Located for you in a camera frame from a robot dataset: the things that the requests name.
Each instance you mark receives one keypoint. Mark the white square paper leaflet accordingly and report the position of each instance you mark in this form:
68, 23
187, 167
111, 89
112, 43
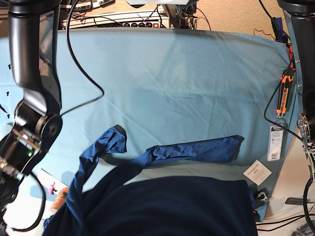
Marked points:
257, 173

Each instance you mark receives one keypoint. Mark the pink small clip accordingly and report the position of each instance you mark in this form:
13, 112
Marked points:
52, 189

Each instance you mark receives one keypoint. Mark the white power strip red switch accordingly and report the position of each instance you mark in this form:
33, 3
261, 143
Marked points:
128, 25

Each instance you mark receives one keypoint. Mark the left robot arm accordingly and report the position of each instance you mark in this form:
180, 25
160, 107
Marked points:
300, 20

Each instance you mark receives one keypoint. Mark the orange black utility knife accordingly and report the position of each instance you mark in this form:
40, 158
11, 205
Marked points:
285, 87

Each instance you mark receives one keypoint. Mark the black power adapter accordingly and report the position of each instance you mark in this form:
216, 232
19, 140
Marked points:
294, 201

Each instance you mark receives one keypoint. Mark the dark blue t-shirt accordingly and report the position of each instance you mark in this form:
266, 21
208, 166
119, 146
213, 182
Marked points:
165, 206

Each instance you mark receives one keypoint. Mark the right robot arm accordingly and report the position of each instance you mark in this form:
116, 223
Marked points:
32, 37

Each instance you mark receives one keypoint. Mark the packaged bit set blister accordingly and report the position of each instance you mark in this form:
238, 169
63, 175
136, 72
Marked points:
275, 140

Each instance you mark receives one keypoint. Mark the white paper card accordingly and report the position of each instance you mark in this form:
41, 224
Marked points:
47, 179

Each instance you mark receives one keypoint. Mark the orange plastic bottle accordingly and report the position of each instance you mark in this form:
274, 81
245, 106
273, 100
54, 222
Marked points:
59, 200

